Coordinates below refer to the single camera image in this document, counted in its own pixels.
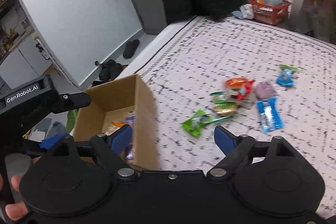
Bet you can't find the purple white snack packet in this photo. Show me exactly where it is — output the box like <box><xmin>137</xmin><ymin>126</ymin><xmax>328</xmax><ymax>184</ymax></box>
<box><xmin>124</xmin><ymin>111</ymin><xmax>135</xmax><ymax>161</ymax></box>

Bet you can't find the gold green snack packet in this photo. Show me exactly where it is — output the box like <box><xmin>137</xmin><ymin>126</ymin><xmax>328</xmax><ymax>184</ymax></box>
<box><xmin>214</xmin><ymin>100</ymin><xmax>238</xmax><ymax>117</ymax></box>

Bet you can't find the light green snack packet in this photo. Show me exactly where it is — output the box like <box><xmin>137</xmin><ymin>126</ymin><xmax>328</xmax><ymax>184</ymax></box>
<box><xmin>181</xmin><ymin>110</ymin><xmax>232</xmax><ymax>138</ymax></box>

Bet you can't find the blue snack packet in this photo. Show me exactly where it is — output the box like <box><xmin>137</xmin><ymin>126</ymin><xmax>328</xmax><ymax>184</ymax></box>
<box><xmin>256</xmin><ymin>97</ymin><xmax>284</xmax><ymax>134</ymax></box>

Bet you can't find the red snack packet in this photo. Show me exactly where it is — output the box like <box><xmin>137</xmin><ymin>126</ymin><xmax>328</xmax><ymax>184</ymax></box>
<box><xmin>237</xmin><ymin>80</ymin><xmax>255</xmax><ymax>101</ymax></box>

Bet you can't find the pink purple snack packet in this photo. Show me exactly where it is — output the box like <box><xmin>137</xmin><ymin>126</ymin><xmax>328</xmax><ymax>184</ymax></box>
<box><xmin>255</xmin><ymin>81</ymin><xmax>277</xmax><ymax>100</ymax></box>

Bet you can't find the small blue green packet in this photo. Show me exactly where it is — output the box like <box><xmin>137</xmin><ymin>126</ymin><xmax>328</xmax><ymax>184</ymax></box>
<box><xmin>276</xmin><ymin>64</ymin><xmax>298</xmax><ymax>87</ymax></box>

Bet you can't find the orange snack packet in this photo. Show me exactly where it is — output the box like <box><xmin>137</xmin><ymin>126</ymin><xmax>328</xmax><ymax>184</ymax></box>
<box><xmin>224</xmin><ymin>77</ymin><xmax>248</xmax><ymax>90</ymax></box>

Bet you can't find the left hand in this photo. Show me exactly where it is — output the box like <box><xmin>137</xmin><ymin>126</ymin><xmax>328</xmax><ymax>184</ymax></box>
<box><xmin>0</xmin><ymin>156</ymin><xmax>42</xmax><ymax>222</ymax></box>

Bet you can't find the brown cardboard box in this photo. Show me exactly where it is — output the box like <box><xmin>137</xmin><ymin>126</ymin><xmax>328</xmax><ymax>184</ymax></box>
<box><xmin>73</xmin><ymin>75</ymin><xmax>159</xmax><ymax>170</ymax></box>

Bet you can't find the pile of black shoes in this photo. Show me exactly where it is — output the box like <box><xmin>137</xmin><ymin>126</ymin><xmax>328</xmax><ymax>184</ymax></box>
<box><xmin>92</xmin><ymin>60</ymin><xmax>123</xmax><ymax>86</ymax></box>

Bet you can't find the patterned white bed cover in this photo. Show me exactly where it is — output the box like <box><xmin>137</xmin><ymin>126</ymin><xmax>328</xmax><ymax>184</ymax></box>
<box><xmin>123</xmin><ymin>17</ymin><xmax>335</xmax><ymax>218</ymax></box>

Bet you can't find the black slipper near door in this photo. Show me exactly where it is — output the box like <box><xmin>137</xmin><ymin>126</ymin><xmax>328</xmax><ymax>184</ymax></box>
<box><xmin>122</xmin><ymin>39</ymin><xmax>140</xmax><ymax>59</ymax></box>

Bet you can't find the orange plastic basket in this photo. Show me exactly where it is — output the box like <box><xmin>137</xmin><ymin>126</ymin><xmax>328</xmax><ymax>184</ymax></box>
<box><xmin>248</xmin><ymin>0</ymin><xmax>291</xmax><ymax>26</ymax></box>

